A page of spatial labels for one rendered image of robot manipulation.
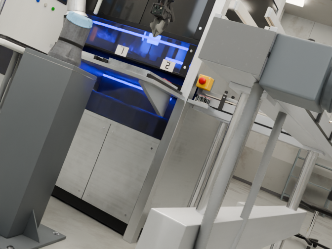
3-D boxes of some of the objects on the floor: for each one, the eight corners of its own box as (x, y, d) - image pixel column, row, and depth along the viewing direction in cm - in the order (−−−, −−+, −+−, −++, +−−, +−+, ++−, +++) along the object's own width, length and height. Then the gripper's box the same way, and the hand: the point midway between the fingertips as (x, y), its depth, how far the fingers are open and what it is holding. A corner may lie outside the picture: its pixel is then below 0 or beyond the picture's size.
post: (127, 238, 257) (260, -99, 257) (136, 242, 255) (269, -98, 254) (122, 238, 251) (257, -106, 251) (130, 243, 249) (267, -104, 248)
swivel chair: (330, 254, 503) (359, 180, 502) (330, 262, 449) (363, 179, 449) (281, 232, 524) (310, 161, 524) (276, 237, 470) (307, 158, 470)
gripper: (156, -10, 218) (140, 30, 218) (171, -6, 214) (155, 35, 214) (163, -3, 225) (148, 36, 225) (178, 1, 221) (163, 40, 221)
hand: (155, 35), depth 222 cm, fingers closed
